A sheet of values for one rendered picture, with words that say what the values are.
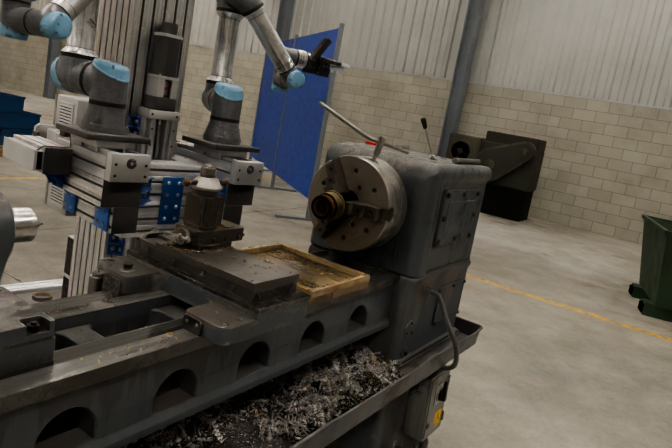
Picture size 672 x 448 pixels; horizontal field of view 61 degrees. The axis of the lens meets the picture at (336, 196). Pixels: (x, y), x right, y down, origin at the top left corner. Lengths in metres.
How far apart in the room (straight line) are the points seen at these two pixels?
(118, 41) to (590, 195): 10.18
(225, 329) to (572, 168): 10.73
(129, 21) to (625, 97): 10.27
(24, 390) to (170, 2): 1.62
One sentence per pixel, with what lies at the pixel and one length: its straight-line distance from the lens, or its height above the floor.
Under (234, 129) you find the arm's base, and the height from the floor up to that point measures 1.22.
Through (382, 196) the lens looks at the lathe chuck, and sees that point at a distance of 1.78.
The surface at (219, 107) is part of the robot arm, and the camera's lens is 2.29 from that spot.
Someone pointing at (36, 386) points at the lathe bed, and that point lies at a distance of 1.05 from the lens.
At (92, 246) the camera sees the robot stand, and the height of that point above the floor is 0.68.
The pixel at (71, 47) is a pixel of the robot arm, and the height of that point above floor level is 1.41.
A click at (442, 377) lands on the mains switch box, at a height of 0.42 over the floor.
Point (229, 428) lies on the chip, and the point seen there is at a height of 0.54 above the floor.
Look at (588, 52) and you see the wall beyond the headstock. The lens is 11.87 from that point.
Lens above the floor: 1.37
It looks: 9 degrees down
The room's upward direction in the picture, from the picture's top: 10 degrees clockwise
